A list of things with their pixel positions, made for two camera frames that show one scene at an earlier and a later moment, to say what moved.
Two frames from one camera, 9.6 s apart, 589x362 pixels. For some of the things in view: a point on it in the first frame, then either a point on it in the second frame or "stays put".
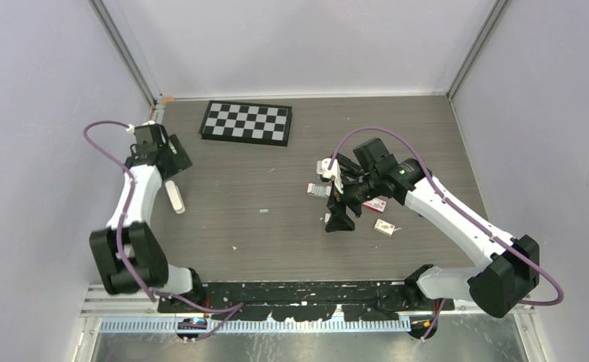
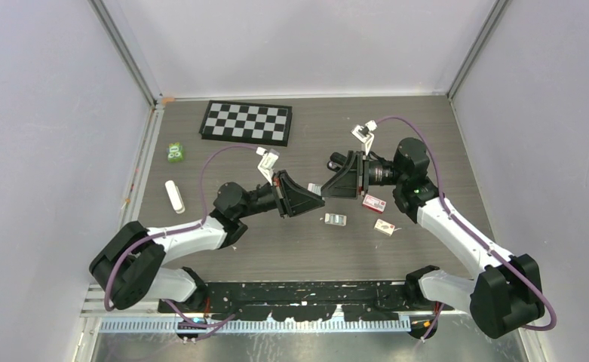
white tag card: [384, 227] stays put
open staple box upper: [318, 191] stays put
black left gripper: [180, 161] → [290, 198]
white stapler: [175, 196] stays put
